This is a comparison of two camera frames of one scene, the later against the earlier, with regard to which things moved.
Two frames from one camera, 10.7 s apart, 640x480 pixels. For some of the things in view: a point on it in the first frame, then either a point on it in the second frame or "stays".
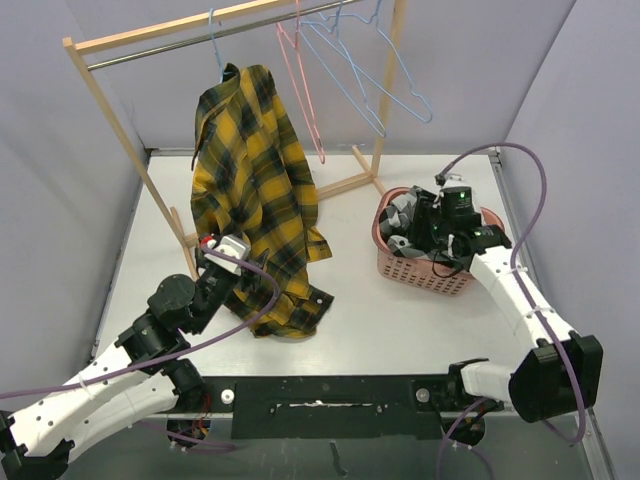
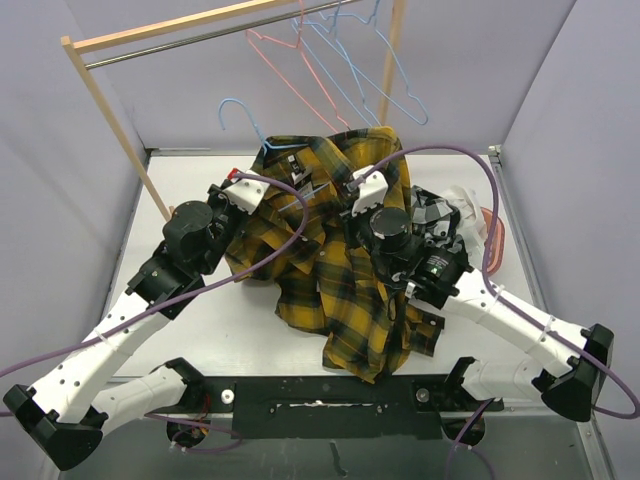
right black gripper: x=419 y=232 → x=350 y=222
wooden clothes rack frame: x=186 y=249 stays
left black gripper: x=261 y=256 → x=215 y=199
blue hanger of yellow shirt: x=211 y=19 → x=266 y=145
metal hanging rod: x=343 y=7 stays
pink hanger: x=279 y=29 → x=307 y=63
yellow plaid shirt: x=253 y=178 → x=300 y=238
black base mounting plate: x=329 y=407 stays
